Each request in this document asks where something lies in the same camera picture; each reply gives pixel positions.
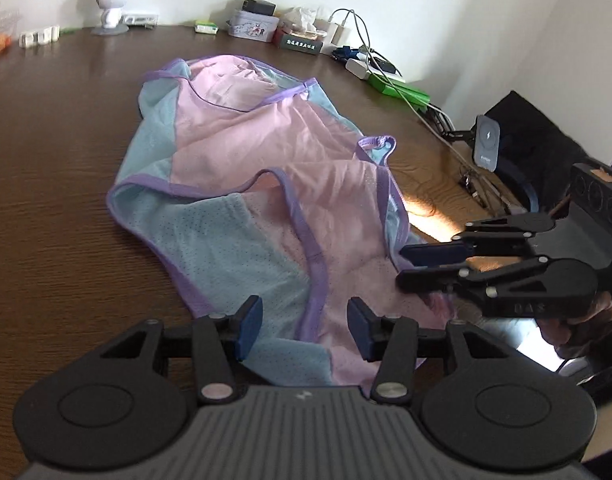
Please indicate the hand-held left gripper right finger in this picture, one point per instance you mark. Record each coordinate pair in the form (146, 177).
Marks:
(358, 327)

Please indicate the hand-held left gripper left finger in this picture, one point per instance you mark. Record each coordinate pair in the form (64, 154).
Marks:
(248, 327)

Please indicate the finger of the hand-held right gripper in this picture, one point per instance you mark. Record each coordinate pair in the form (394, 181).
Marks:
(431, 254)
(426, 280)

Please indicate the pink and blue mesh garment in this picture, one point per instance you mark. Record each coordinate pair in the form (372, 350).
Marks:
(266, 160)

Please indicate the person's right hand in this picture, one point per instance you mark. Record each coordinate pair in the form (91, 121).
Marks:
(568, 332)

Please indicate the black chair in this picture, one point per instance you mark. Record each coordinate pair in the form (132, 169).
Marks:
(541, 150)

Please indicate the phone holder stand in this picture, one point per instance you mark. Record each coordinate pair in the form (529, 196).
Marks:
(487, 142)

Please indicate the green flat box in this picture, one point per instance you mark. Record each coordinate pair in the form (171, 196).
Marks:
(401, 92)

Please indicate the black flat device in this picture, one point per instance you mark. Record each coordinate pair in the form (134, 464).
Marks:
(385, 65)

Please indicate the white power bank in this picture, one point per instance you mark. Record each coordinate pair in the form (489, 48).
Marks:
(358, 68)

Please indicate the blue connector adapter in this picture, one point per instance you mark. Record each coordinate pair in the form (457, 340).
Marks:
(347, 53)

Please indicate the white charger plug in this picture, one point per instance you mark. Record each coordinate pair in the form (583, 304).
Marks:
(342, 35)
(326, 26)

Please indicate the dark green labelled box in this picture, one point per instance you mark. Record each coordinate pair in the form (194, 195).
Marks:
(298, 42)

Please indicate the tissue box with white tissue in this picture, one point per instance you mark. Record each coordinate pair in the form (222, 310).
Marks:
(301, 20)

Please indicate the pale tin box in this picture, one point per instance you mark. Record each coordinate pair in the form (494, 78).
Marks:
(253, 26)

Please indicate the small black box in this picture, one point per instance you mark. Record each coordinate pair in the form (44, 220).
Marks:
(260, 6)

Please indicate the small green box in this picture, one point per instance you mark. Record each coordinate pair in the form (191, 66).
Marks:
(206, 27)

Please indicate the white flat device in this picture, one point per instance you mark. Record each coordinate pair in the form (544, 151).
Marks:
(140, 18)

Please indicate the white plastic clip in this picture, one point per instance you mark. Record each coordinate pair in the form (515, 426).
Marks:
(40, 36)

